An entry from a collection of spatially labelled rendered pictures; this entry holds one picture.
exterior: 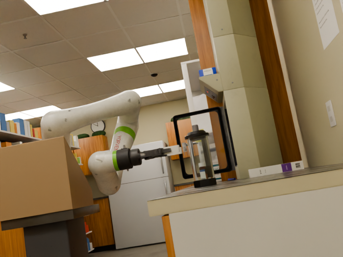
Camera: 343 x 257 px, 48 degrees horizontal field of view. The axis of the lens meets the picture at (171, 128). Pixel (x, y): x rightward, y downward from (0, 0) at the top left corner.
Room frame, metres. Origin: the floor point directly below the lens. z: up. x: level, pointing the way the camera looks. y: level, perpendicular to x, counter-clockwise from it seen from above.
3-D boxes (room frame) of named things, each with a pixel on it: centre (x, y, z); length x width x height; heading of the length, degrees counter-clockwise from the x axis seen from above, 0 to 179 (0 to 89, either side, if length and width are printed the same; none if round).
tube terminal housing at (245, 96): (2.13, -0.44, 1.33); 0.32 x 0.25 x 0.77; 175
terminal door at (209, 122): (2.33, -0.17, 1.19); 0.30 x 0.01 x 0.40; 78
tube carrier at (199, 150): (1.67, -0.10, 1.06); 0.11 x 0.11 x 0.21
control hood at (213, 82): (2.15, -0.26, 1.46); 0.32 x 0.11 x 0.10; 175
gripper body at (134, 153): (1.69, 0.15, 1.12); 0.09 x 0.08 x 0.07; 85
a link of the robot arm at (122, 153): (1.70, 0.22, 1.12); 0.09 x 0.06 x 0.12; 175
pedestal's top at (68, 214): (1.76, 0.59, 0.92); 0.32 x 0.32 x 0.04; 83
